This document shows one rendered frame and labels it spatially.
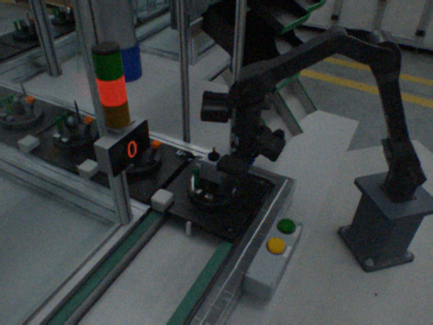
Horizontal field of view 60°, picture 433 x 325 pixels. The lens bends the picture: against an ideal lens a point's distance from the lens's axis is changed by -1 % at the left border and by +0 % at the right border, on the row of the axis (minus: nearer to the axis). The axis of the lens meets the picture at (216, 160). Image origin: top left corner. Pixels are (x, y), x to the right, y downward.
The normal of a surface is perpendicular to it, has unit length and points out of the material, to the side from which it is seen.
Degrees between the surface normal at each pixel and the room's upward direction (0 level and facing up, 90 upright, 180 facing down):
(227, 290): 0
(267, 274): 0
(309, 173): 0
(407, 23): 90
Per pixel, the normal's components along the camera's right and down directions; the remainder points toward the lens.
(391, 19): -0.49, 0.54
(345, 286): 0.02, -0.78
